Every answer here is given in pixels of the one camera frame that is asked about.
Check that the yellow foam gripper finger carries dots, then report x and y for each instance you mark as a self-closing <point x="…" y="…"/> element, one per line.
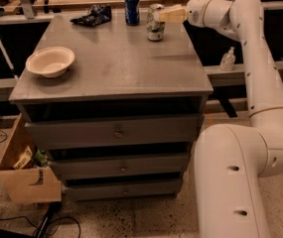
<point x="174" y="14"/>

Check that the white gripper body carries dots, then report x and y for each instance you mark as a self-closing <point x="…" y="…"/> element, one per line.
<point x="196" y="13"/>

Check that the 7up soda can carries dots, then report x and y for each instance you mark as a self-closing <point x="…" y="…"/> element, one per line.
<point x="155" y="29"/>

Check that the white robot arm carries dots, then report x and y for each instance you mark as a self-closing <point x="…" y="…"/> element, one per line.
<point x="230" y="159"/>

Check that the blue Pepsi can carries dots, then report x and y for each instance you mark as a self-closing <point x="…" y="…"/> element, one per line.
<point x="132" y="12"/>

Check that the white paper bowl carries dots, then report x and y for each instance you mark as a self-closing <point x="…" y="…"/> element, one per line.
<point x="50" y="62"/>

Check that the clear hand sanitizer bottle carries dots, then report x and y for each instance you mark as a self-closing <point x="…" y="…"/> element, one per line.
<point x="228" y="59"/>

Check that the dark blue chip bag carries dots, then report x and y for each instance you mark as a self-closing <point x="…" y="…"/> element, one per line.
<point x="96" y="15"/>

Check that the grey drawer cabinet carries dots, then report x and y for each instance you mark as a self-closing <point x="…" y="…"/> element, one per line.
<point x="117" y="72"/>

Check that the middle grey drawer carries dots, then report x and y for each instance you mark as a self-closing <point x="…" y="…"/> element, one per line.
<point x="120" y="166"/>

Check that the grey drawer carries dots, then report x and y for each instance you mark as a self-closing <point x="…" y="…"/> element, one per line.
<point x="120" y="166"/>
<point x="105" y="132"/>
<point x="124" y="189"/>

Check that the top grey drawer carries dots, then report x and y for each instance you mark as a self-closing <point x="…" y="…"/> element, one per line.
<point x="105" y="132"/>

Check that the bottom grey drawer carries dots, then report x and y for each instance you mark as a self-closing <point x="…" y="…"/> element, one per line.
<point x="124" y="189"/>

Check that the green packet in box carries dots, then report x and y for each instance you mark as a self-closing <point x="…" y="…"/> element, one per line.
<point x="41" y="159"/>

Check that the snack packet in box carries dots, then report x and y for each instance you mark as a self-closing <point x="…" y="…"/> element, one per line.
<point x="24" y="159"/>

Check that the cardboard box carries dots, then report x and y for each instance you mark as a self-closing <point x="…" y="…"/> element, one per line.
<point x="32" y="184"/>

